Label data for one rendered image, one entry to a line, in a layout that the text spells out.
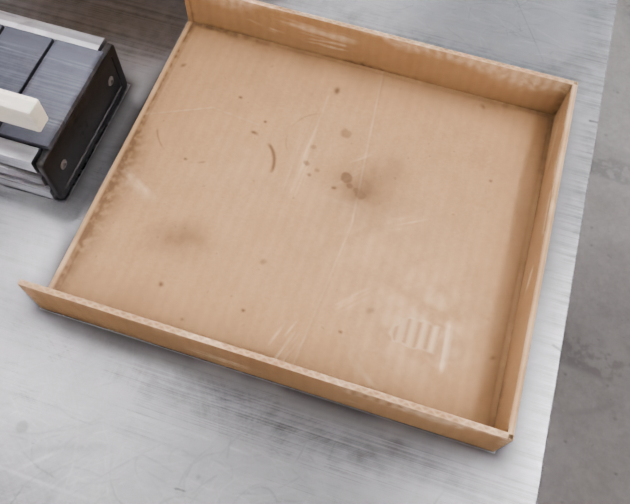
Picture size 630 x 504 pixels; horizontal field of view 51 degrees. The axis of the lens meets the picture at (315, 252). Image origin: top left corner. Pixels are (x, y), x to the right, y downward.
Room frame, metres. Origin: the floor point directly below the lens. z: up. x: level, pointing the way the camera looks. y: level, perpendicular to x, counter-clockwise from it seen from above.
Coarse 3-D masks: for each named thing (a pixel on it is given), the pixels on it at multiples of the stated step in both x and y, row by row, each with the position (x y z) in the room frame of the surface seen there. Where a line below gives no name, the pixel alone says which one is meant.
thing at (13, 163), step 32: (32, 32) 0.33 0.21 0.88; (64, 32) 0.33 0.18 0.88; (96, 96) 0.29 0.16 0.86; (64, 128) 0.25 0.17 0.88; (96, 128) 0.28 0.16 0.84; (0, 160) 0.23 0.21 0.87; (32, 160) 0.23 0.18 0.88; (64, 160) 0.24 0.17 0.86; (32, 192) 0.23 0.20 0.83; (64, 192) 0.23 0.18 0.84
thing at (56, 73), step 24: (0, 24) 0.33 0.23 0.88; (0, 48) 0.31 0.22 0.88; (24, 48) 0.31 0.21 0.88; (48, 48) 0.32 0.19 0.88; (72, 48) 0.32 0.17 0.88; (0, 72) 0.29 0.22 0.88; (24, 72) 0.29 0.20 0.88; (48, 72) 0.29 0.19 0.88; (72, 72) 0.29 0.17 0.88; (48, 96) 0.27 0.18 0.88; (72, 96) 0.27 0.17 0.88; (48, 120) 0.25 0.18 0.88; (48, 144) 0.24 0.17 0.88
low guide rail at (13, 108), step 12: (0, 96) 0.25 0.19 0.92; (12, 96) 0.25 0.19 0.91; (24, 96) 0.25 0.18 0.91; (0, 108) 0.24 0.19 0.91; (12, 108) 0.24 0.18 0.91; (24, 108) 0.24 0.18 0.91; (36, 108) 0.24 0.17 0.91; (0, 120) 0.24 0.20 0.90; (12, 120) 0.24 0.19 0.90; (24, 120) 0.24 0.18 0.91; (36, 120) 0.24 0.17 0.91
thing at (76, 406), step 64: (0, 0) 0.41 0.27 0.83; (64, 0) 0.41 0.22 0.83; (128, 0) 0.41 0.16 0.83; (256, 0) 0.42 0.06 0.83; (320, 0) 0.42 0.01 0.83; (384, 0) 0.43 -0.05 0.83; (448, 0) 0.43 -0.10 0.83; (512, 0) 0.44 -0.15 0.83; (576, 0) 0.44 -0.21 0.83; (128, 64) 0.35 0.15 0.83; (512, 64) 0.37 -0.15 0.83; (576, 64) 0.37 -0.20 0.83; (128, 128) 0.29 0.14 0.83; (576, 128) 0.31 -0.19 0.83; (0, 192) 0.23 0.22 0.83; (576, 192) 0.25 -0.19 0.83; (0, 256) 0.18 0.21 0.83; (576, 256) 0.20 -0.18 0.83; (0, 320) 0.13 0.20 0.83; (64, 320) 0.14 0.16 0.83; (0, 384) 0.09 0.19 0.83; (64, 384) 0.09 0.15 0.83; (128, 384) 0.10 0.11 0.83; (192, 384) 0.10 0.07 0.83; (256, 384) 0.10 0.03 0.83; (0, 448) 0.05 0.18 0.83; (64, 448) 0.06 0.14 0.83; (128, 448) 0.06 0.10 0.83; (192, 448) 0.06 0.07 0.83; (256, 448) 0.06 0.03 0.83; (320, 448) 0.06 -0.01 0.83; (384, 448) 0.07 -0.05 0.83; (448, 448) 0.07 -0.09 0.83; (512, 448) 0.07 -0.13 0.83
